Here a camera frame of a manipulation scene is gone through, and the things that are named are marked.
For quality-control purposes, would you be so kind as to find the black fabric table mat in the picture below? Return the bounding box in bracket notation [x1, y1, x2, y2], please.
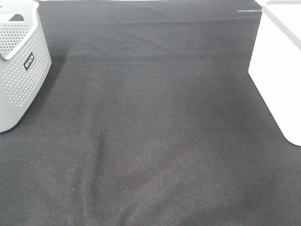
[0, 0, 301, 226]

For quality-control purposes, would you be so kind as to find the white plastic bin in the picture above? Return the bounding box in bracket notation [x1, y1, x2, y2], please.
[248, 0, 301, 146]

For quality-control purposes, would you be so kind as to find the grey perforated plastic basket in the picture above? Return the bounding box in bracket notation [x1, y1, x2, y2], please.
[0, 0, 51, 132]

